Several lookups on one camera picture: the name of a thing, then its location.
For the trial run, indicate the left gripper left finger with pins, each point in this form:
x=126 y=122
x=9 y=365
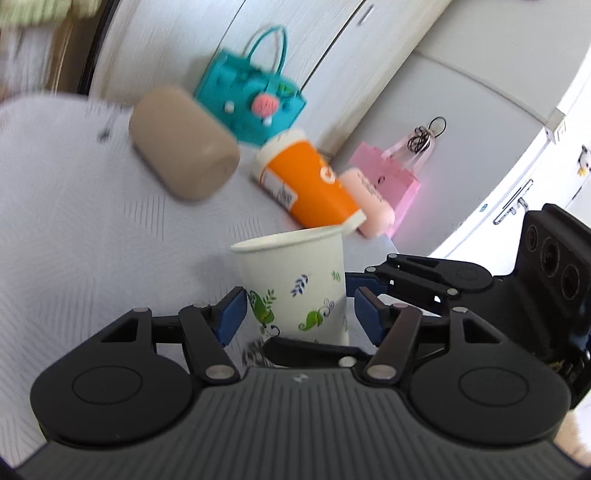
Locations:
x=139 y=376

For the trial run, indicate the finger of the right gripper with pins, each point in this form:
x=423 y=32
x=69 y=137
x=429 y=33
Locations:
x=427 y=283
x=299 y=354

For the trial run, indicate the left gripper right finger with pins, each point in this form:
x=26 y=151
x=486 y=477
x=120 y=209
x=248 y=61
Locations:
x=482 y=389

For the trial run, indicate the white leaf-print paper cup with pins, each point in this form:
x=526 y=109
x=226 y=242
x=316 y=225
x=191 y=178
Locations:
x=296 y=285

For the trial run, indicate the orange white-lidded cup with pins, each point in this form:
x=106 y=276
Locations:
x=295 y=175

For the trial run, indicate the pink paper gift bag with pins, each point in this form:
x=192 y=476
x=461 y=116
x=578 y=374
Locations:
x=390 y=176

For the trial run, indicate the white patterned tablecloth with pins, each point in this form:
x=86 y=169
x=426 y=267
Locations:
x=87 y=233

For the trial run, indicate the white wooden wardrobe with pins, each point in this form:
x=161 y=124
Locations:
x=341 y=53

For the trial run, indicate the teal felt handbag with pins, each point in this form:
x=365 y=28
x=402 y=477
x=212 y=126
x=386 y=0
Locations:
x=254 y=103

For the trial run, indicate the white fluffy green-trimmed jacket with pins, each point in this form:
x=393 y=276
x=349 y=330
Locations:
x=25 y=13

